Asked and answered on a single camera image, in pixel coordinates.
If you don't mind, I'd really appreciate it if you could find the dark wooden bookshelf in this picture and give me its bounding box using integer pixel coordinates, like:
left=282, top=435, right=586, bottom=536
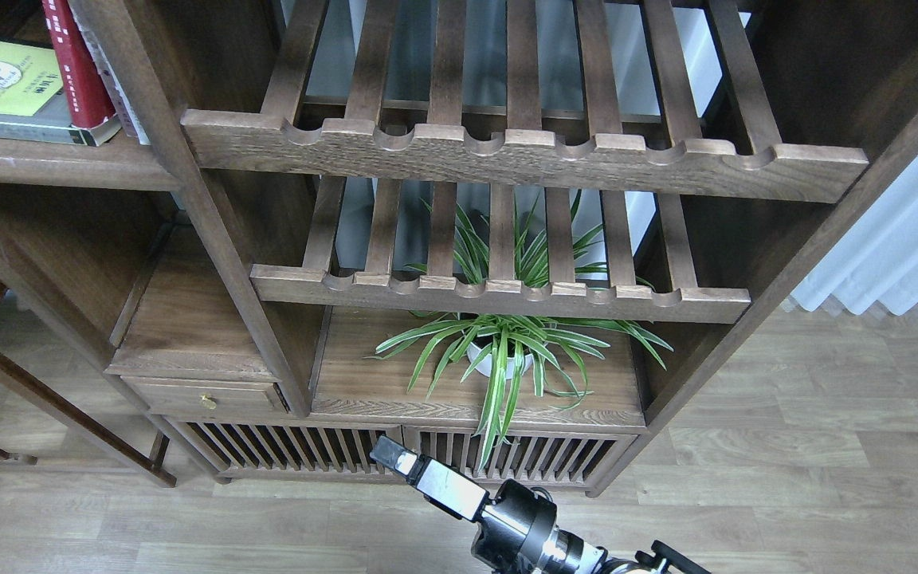
left=0, top=1, right=918, bottom=497

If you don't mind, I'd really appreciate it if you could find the white window curtain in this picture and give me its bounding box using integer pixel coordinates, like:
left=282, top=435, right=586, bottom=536
left=790, top=156, right=918, bottom=315

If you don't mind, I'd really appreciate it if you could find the green spider plant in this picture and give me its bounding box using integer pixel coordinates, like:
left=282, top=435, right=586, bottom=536
left=367, top=206, right=673, bottom=470

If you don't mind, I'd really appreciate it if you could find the white plant pot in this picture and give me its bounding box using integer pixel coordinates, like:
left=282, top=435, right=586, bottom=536
left=465, top=333, right=533, bottom=380

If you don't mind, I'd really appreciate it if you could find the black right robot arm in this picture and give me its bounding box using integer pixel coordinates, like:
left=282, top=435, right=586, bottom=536
left=371, top=435, right=706, bottom=573

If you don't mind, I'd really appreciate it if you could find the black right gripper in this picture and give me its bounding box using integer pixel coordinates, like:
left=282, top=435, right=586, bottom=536
left=369, top=435, right=560, bottom=573

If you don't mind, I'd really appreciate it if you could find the brass drawer knob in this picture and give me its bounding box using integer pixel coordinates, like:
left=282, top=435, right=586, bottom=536
left=200, top=393, right=218, bottom=411

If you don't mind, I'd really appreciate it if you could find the green and grey book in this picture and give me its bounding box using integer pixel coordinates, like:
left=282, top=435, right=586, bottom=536
left=0, top=40, right=120, bottom=147

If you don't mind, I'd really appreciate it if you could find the red paperback book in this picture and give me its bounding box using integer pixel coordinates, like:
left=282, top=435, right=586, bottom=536
left=41, top=0, right=116, bottom=128

